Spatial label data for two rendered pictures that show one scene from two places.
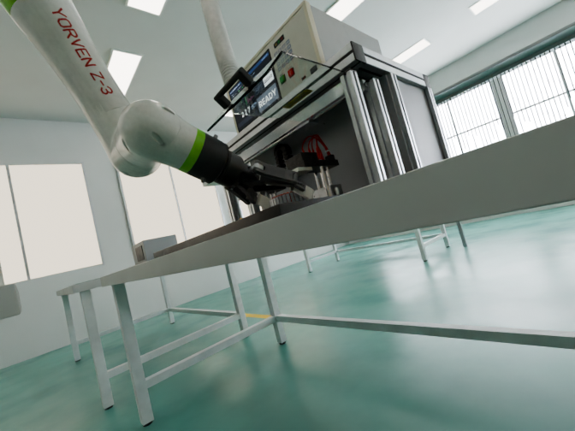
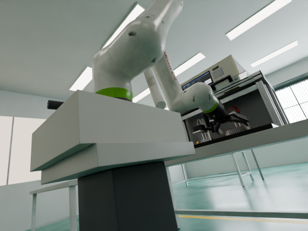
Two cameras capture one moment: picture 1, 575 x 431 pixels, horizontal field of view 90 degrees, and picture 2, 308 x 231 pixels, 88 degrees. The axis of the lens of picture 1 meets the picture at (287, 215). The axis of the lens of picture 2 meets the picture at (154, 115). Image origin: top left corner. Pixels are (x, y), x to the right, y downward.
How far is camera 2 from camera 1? 0.52 m
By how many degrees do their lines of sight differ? 16
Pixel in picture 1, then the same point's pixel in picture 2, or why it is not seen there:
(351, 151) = (248, 114)
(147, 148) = (205, 100)
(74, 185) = not seen: hidden behind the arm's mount
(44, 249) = (20, 166)
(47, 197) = (30, 136)
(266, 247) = (275, 138)
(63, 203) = not seen: hidden behind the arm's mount
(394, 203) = not seen: outside the picture
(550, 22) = (285, 73)
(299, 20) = (228, 61)
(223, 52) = (149, 72)
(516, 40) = (271, 79)
